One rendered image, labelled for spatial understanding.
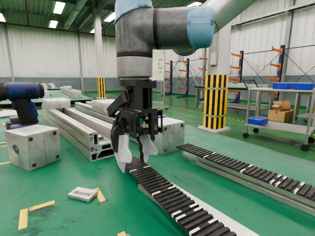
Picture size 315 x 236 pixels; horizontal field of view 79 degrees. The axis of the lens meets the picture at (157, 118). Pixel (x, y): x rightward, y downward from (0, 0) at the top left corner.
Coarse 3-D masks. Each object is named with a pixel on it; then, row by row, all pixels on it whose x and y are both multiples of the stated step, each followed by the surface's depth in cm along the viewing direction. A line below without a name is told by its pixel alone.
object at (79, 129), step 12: (48, 120) 102; (60, 120) 82; (72, 120) 70; (84, 120) 77; (96, 120) 70; (60, 132) 81; (72, 132) 66; (84, 132) 56; (96, 132) 54; (108, 132) 60; (72, 144) 68; (84, 144) 57; (96, 144) 55; (108, 144) 59; (96, 156) 56; (108, 156) 58
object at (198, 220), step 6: (204, 210) 29; (192, 216) 28; (198, 216) 28; (204, 216) 28; (210, 216) 28; (180, 222) 27; (186, 222) 27; (192, 222) 27; (198, 222) 27; (204, 222) 27; (186, 228) 26; (192, 228) 26
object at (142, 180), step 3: (153, 174) 40; (156, 174) 40; (159, 174) 41; (141, 177) 39; (144, 177) 39; (147, 177) 39; (150, 177) 39; (153, 177) 39; (156, 177) 39; (138, 180) 38; (141, 180) 38; (144, 180) 38; (147, 180) 38; (141, 183) 37
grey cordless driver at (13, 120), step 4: (4, 84) 80; (12, 100) 83; (16, 112) 85; (12, 116) 86; (16, 116) 86; (8, 120) 86; (12, 120) 82; (16, 120) 83; (8, 124) 81; (12, 124) 82; (8, 128) 81
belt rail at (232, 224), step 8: (144, 192) 39; (184, 192) 35; (200, 200) 32; (208, 208) 30; (216, 216) 29; (224, 216) 29; (224, 224) 27; (232, 224) 27; (240, 224) 27; (240, 232) 26; (248, 232) 26
